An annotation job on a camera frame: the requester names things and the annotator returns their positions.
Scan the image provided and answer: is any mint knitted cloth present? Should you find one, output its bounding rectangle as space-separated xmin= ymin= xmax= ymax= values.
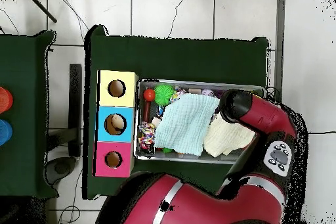
xmin=154 ymin=93 xmax=222 ymax=157

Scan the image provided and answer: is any red round disc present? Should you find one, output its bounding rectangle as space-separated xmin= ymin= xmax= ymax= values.
xmin=0 ymin=87 xmax=14 ymax=114

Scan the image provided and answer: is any multicoloured rope toy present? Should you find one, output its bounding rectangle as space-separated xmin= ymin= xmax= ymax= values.
xmin=137 ymin=122 xmax=158 ymax=154

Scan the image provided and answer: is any clear shallow mesh bin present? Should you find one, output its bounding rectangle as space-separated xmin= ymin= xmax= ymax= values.
xmin=133 ymin=79 xmax=266 ymax=165

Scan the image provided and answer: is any dark green tablecloth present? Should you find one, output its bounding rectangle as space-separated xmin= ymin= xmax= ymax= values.
xmin=83 ymin=24 xmax=270 ymax=201

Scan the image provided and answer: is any dark green side cloth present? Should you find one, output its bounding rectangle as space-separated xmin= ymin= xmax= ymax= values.
xmin=0 ymin=29 xmax=58 ymax=200

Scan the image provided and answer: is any black panel stand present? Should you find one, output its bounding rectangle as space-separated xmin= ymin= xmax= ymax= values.
xmin=68 ymin=63 xmax=84 ymax=158

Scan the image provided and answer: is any blue round disc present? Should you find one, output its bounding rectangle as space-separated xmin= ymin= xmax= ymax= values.
xmin=0 ymin=119 xmax=14 ymax=146

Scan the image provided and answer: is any black rod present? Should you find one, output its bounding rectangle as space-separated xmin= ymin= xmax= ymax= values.
xmin=23 ymin=0 xmax=58 ymax=24

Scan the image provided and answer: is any green spiky ball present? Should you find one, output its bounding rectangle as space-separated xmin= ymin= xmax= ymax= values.
xmin=154 ymin=84 xmax=175 ymax=106

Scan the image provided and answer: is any wooden box with three holes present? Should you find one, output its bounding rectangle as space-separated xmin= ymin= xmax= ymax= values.
xmin=94 ymin=70 xmax=139 ymax=178

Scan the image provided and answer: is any grey round stand base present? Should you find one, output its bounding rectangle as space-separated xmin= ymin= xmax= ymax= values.
xmin=46 ymin=155 xmax=77 ymax=184

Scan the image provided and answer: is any red maraca rattle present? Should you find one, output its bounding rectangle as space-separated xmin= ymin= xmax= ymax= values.
xmin=142 ymin=87 xmax=157 ymax=124

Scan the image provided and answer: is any cream knitted cloth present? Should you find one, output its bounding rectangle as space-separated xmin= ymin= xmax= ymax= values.
xmin=203 ymin=112 xmax=257 ymax=158

